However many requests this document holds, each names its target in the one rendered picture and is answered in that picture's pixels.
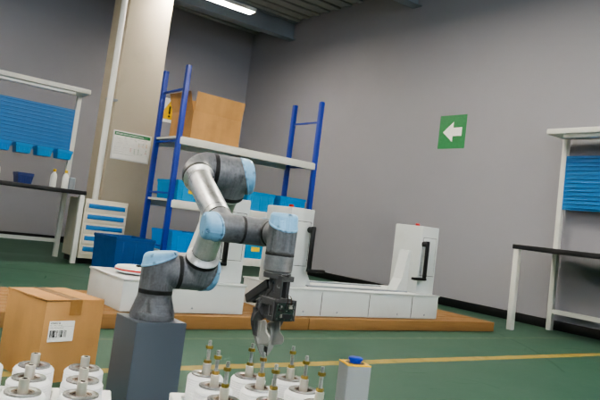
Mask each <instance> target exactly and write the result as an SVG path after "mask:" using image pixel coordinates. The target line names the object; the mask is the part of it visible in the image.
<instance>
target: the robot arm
mask: <svg viewBox="0 0 600 400"><path fill-rule="evenodd" d="M182 180H183V182H184V185H185V187H186V188H187V189H188V190H189V191H191V192H192V194H193V197H194V198H195V200H196V203H197V206H198V208H199V210H200V212H201V214H202V217H201V220H200V225H199V232H198V235H197V237H196V242H195V244H194V247H191V248H189V249H188V250H187V254H186V256H183V255H179V254H178V252H177V251H171V250H170V251H168V250H158V251H149V252H146V253H145V254H144V256H143V261H142V263H141V272H140V279H139V285H138V292H137V296H136V299H135V301H134V303H133V305H132V306H131V308H130V310H129V317H130V318H133V319H136V320H141V321H154V322H169V321H174V308H173V303H172V290H173V289H186V290H197V291H210V290H212V289H214V288H215V286H216V285H217V283H218V281H219V279H220V273H221V263H220V261H219V258H218V256H217V253H218V251H219V249H220V246H221V242H229V243H237V244H243V245H251V246H266V251H265V253H266V255H265V256H264V264H263V269H264V270H265V271H264V272H263V276H264V277H267V278H270V279H266V280H265V281H263V282H262V283H260V284H259V285H257V286H256V287H254V288H253V289H251V290H250V291H249V292H247V293H246V294H245V298H246V302H247V303H256V304H255V307H253V312H252V315H251V327H252V331H253V335H254V341H255V344H256V347H257V349H258V352H259V354H260V355H261V356H263V352H265V353H266V356H268V354H269V353H270V352H271V350H272V348H273V347H274V345H281V344H282V343H283V341H284V337H283V335H282V334H281V332H280V327H281V325H282V323H283V321H295V316H296V302H297V301H296V300H293V299H292V297H291V296H290V297H291V299H289V298H288V297H289V288H290V282H294V279H295V277H291V274H289V273H291V272H292V270H293V263H294V257H295V256H294V254H295V250H296V236H297V231H298V217H297V216H296V215H295V214H291V213H283V212H272V213H271V217H270V218H269V219H266V218H255V217H248V216H242V215H235V214H232V213H233V211H234V209H235V206H236V204H239V203H241V202H242V200H243V198H244V195H247V196H248V195H251V194H252V193H253V192H254V186H255V167H254V164H253V162H252V161H251V160H248V159H245V158H242V157H235V156H229V155H224V154H215V153H209V152H207V153H201V154H196V155H194V156H192V157H191V158H190V159H189V160H188V161H187V162H186V163H185V165H184V167H183V170H182ZM294 307H295V309H294ZM293 314H294V316H293ZM264 318H266V320H268V321H269V322H268V323H267V321H266V320H263V319H264ZM267 330H268V332H267ZM263 345H265V346H263Z"/></svg>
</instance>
